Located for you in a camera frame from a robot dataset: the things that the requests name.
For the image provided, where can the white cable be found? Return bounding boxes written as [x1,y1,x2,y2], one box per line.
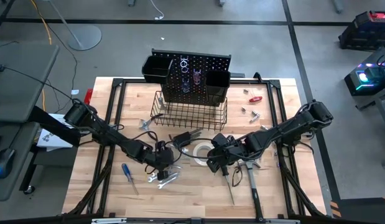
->
[148,0,165,21]

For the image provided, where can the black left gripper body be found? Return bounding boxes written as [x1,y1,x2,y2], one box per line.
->
[145,140,175,182]

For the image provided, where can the black block with hazard stripes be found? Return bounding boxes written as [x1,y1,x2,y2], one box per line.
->
[330,197,385,224]

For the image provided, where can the white paper sheet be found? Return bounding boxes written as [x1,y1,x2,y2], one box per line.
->
[36,113,75,152]

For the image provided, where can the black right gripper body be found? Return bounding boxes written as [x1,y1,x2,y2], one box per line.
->
[206,133,248,174]

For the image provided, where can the silver pegboard hook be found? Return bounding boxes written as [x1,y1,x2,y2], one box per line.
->
[192,68,203,85]
[179,55,190,75]
[181,77,192,93]

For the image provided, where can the wide black pegboard bin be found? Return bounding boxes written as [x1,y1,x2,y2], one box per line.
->
[141,55,174,85]

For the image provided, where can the black wire basket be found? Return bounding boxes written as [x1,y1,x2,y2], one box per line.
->
[149,90,229,132]

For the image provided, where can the white masking tape roll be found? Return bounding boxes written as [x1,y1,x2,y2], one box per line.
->
[192,141,215,166]

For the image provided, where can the black computer with coloured lights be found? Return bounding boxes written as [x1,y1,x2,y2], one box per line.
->
[343,54,385,97]

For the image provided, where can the grey desk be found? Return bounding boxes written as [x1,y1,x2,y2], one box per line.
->
[0,42,60,202]

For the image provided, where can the grey round stand base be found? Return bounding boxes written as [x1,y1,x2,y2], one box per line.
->
[49,0,103,52]

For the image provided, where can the black desk leg with caster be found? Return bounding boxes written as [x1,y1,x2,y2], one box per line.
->
[19,144,40,195]

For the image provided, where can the blue clear-handled screwdriver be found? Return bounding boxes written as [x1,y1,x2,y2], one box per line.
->
[121,162,140,196]

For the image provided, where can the black-handled silver pliers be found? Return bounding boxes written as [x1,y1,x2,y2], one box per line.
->
[138,113,164,131]

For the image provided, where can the black crate with red top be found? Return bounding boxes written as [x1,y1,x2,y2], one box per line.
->
[338,10,385,52]

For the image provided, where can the red flat object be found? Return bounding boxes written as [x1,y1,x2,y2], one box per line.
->
[82,88,94,106]

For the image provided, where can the black-handled claw hammer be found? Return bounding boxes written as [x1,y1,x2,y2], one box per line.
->
[238,159,265,223]

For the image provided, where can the black metal pegboard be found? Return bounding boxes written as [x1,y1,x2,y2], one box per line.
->
[150,48,233,106]

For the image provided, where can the black computer mouse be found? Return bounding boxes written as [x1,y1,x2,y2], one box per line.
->
[0,148,16,180]

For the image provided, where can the tall black pegboard bin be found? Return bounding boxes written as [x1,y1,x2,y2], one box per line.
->
[204,69,232,103]

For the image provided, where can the black teal-handled screwdriver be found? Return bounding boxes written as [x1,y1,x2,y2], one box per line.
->
[221,166,236,206]

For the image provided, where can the yellow cable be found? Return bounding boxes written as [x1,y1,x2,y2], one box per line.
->
[29,0,53,112]

